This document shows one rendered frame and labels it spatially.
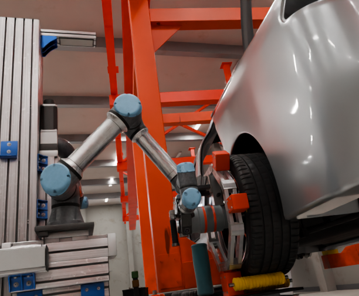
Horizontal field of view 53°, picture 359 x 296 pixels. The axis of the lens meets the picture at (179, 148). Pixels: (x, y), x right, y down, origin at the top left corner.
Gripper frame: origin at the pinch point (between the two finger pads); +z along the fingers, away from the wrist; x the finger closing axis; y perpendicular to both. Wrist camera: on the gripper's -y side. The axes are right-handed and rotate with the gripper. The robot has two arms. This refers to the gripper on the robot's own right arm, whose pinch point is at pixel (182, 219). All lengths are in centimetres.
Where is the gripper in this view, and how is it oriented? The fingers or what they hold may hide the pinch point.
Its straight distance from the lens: 174.4
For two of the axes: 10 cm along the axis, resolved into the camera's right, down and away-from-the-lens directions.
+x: -9.8, 0.8, -1.6
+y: -1.3, -9.2, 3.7
